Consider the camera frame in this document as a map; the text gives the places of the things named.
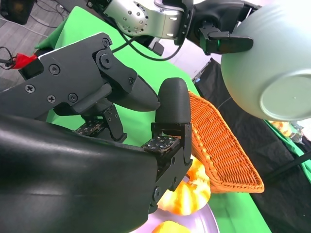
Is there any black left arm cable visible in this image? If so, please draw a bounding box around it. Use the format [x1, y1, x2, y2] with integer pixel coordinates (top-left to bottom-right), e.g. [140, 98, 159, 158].
[111, 31, 185, 62]

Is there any orange glazed donut bread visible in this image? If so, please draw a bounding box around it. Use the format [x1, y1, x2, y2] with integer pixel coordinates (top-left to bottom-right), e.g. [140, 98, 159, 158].
[152, 220, 192, 233]
[157, 159, 211, 216]

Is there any red tape tag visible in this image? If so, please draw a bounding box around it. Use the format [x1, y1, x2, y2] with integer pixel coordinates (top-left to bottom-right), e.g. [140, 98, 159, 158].
[12, 53, 38, 70]

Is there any grey-green bowl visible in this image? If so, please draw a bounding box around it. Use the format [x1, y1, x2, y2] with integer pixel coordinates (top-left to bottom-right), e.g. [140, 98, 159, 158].
[220, 0, 311, 122]

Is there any black vertical pole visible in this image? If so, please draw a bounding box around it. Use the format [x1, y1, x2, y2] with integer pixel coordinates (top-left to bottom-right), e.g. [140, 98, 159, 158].
[266, 150, 311, 183]

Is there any orange wicker basket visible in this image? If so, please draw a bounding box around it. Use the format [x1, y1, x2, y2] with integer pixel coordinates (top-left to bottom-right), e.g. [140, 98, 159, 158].
[188, 91, 265, 195]

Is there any green tablecloth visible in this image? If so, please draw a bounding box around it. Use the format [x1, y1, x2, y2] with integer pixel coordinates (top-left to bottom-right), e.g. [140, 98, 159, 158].
[35, 6, 273, 233]

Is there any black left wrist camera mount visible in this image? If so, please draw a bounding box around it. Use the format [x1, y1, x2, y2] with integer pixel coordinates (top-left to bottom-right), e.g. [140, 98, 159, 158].
[147, 36, 165, 56]

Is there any black equipment box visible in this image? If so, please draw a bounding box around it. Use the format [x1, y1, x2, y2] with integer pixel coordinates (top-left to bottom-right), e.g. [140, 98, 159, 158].
[0, 0, 32, 25]

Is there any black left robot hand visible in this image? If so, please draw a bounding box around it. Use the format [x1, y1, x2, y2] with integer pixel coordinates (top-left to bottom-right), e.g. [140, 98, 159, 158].
[186, 0, 255, 56]

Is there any lavender plate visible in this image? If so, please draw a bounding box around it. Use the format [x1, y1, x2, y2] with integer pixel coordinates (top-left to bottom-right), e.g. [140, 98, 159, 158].
[136, 174, 221, 233]

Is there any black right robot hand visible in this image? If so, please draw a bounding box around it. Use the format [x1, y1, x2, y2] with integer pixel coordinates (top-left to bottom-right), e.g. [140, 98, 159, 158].
[0, 33, 194, 233]

